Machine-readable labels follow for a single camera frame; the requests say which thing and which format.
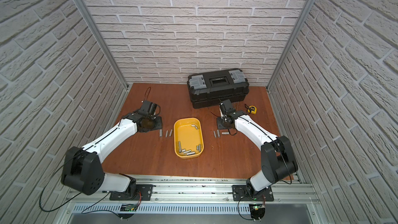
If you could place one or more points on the right green circuit board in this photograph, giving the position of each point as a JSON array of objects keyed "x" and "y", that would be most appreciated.
[{"x": 257, "y": 212}]

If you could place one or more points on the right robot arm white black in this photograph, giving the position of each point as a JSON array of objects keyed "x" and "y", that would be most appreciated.
[{"x": 278, "y": 160}]

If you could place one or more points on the green circuit board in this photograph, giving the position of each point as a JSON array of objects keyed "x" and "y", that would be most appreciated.
[
  {"x": 257, "y": 212},
  {"x": 129, "y": 207}
]

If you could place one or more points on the left green circuit board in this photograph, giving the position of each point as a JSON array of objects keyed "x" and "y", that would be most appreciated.
[{"x": 129, "y": 207}]

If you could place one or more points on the yellow plastic tray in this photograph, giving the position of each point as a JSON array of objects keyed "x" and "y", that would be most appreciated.
[{"x": 179, "y": 123}]

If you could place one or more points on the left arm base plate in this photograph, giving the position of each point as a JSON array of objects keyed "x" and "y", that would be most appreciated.
[{"x": 133, "y": 193}]

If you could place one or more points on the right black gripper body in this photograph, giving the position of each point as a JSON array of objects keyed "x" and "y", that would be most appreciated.
[{"x": 221, "y": 124}]

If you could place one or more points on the black plastic toolbox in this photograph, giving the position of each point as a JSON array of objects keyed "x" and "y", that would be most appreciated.
[{"x": 211, "y": 88}]

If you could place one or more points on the silver sockets in tray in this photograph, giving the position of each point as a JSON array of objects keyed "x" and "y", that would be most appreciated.
[{"x": 189, "y": 140}]

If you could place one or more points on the aluminium rail frame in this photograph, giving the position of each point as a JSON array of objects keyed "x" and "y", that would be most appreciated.
[{"x": 196, "y": 200}]

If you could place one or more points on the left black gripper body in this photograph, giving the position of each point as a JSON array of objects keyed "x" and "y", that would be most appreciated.
[{"x": 157, "y": 122}]

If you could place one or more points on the yellow tape measure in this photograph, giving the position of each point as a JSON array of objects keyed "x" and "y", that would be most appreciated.
[{"x": 251, "y": 109}]

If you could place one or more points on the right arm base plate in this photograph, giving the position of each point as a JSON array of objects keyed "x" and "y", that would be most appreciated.
[{"x": 245, "y": 193}]

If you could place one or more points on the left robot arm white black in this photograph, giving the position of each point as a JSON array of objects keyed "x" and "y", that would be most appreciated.
[{"x": 83, "y": 169}]

